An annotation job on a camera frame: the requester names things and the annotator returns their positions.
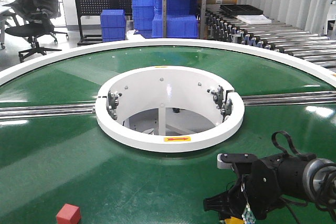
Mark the black compartment tray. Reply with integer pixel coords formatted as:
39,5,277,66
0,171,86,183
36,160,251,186
220,4,263,16

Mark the white inner conveyor ring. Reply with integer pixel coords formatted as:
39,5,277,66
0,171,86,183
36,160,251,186
94,65,246,153

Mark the red cube block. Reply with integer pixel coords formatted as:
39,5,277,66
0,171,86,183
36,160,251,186
56,204,81,224

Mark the white outer conveyor rim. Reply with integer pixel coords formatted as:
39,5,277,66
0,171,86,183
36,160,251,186
1,38,335,87

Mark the steel roller bar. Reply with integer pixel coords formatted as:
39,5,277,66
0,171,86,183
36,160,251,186
241,91,335,106
1,103,95,121

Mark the large blue front crate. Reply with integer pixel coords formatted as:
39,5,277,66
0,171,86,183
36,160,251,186
152,14,198,39

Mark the yellow toy brick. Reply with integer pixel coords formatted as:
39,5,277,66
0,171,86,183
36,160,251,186
224,217,245,224

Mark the metal roller conveyor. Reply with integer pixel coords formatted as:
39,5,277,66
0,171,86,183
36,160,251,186
206,8,335,72

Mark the left steel roller bar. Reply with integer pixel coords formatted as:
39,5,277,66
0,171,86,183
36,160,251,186
1,103,95,121

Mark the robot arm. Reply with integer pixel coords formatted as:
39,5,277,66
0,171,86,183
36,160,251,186
203,153,335,223

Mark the small blue crate stack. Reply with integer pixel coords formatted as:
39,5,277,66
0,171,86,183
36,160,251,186
100,9,126,42

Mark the white flat tray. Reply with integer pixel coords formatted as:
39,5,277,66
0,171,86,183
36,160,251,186
236,15,272,25

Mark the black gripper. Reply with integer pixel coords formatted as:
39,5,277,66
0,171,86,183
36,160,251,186
203,154,307,220

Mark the right steel roller bar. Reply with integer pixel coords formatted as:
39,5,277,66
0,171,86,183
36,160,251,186
241,91,335,106

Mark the tall blue crate stack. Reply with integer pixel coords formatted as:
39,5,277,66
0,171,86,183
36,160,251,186
132,0,155,30

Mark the yellow arrow sticker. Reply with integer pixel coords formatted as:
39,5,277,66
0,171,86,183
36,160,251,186
164,136,191,142

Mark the black office chair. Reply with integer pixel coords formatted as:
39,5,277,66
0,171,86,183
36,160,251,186
5,0,60,62

